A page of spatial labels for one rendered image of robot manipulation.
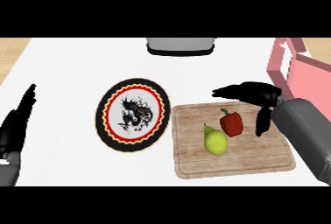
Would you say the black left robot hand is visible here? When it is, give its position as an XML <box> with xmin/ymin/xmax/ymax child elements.
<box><xmin>0</xmin><ymin>83</ymin><xmax>37</xmax><ymax>157</ymax></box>

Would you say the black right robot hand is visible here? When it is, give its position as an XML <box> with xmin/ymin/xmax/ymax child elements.
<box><xmin>211</xmin><ymin>81</ymin><xmax>284</xmax><ymax>137</ymax></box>

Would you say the red bell pepper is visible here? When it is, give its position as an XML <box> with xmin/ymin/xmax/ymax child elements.
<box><xmin>219</xmin><ymin>108</ymin><xmax>244</xmax><ymax>138</ymax></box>

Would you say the pink box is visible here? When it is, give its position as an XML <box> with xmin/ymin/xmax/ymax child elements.
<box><xmin>265</xmin><ymin>38</ymin><xmax>331</xmax><ymax>109</ymax></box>

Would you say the wooden cutting board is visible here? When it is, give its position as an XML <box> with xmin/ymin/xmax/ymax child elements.
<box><xmin>170</xmin><ymin>101</ymin><xmax>297</xmax><ymax>180</ymax></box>

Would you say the green pear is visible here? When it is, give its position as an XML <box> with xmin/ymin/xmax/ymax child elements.
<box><xmin>202</xmin><ymin>123</ymin><xmax>229</xmax><ymax>156</ymax></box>

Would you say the round black patterned plate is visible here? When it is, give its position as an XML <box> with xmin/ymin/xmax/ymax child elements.
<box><xmin>95</xmin><ymin>77</ymin><xmax>171</xmax><ymax>153</ymax></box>

